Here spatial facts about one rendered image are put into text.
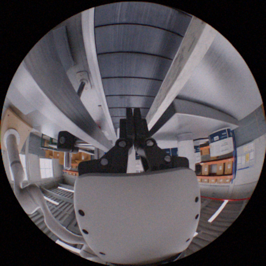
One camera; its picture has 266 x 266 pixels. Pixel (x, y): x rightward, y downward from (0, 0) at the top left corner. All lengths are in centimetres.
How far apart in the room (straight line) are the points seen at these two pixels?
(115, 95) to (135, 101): 4
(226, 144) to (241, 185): 444
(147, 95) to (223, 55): 20
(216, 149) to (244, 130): 398
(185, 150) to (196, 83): 29
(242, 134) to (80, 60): 458
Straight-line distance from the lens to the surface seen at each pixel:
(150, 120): 16
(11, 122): 63
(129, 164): 25
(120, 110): 19
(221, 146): 59
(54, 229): 51
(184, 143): 43
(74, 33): 17
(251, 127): 452
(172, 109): 24
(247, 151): 442
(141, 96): 16
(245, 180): 486
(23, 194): 51
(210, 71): 23
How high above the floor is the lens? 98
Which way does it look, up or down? 16 degrees down
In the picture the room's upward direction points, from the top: 178 degrees clockwise
